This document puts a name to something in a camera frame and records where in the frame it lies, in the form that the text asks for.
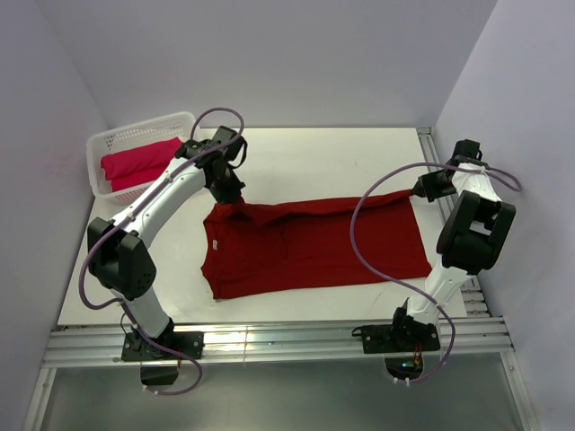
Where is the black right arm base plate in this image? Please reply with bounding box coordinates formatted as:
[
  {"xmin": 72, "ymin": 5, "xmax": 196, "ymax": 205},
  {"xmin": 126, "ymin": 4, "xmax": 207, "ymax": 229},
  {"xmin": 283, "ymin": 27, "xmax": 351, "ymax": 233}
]
[{"xmin": 352, "ymin": 321, "xmax": 441, "ymax": 354}]

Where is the aluminium frame rail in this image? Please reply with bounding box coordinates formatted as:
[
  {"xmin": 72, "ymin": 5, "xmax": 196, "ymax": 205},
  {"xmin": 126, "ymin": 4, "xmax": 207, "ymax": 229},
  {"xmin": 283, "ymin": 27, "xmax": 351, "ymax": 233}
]
[{"xmin": 22, "ymin": 126, "xmax": 540, "ymax": 431}]

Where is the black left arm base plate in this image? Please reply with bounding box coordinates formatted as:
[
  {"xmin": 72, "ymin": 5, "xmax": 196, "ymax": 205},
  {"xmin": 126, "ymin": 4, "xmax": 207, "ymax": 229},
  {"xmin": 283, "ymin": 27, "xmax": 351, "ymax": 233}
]
[{"xmin": 120, "ymin": 331, "xmax": 204, "ymax": 362}]

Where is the white perforated plastic basket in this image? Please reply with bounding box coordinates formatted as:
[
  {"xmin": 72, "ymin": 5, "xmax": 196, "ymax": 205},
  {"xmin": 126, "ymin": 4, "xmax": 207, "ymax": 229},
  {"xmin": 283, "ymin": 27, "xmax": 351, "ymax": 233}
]
[{"xmin": 85, "ymin": 110, "xmax": 201, "ymax": 207}]

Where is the pink rolled t shirt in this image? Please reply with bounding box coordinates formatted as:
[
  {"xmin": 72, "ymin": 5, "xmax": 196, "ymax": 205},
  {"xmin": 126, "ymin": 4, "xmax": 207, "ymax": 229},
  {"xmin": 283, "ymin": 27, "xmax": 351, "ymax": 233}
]
[{"xmin": 101, "ymin": 137, "xmax": 182, "ymax": 192}]

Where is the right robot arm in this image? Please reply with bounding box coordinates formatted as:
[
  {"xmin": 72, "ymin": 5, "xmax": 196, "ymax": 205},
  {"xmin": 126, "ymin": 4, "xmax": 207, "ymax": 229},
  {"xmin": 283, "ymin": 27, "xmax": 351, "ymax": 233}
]
[{"xmin": 388, "ymin": 139, "xmax": 517, "ymax": 350}]

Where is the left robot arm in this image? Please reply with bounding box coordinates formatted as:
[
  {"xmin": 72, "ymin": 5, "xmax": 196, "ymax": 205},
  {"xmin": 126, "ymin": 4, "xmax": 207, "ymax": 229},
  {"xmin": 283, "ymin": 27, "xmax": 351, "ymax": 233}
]
[{"xmin": 81, "ymin": 126, "xmax": 247, "ymax": 358}]

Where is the dark red t shirt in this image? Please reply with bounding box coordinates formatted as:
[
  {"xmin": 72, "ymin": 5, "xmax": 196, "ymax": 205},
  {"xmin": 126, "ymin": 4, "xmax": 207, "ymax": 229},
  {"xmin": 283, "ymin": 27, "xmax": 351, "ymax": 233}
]
[{"xmin": 201, "ymin": 190, "xmax": 431, "ymax": 300}]

